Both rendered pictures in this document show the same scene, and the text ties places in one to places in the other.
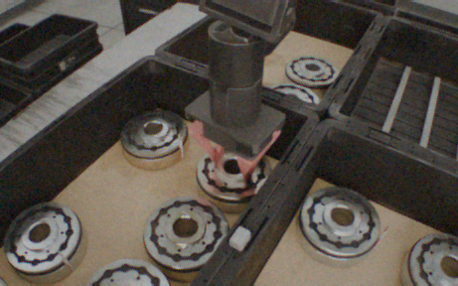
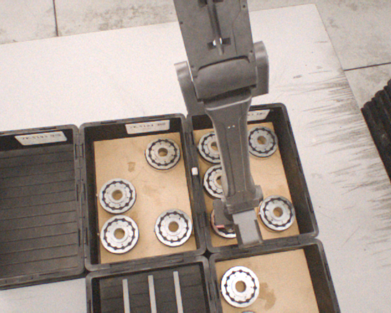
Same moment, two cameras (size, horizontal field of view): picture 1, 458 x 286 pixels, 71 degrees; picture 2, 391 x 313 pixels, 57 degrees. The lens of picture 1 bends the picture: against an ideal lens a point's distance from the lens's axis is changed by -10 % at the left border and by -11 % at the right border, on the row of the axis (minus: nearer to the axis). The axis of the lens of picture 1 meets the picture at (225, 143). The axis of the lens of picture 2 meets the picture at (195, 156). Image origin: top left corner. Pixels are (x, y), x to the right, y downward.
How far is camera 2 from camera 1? 0.76 m
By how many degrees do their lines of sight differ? 60
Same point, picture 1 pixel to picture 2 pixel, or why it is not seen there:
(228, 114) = not seen: hidden behind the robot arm
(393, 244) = (146, 240)
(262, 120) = (221, 213)
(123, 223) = not seen: hidden behind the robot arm
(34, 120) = (381, 203)
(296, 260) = (179, 205)
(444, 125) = not seen: outside the picture
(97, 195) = (268, 174)
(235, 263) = (190, 165)
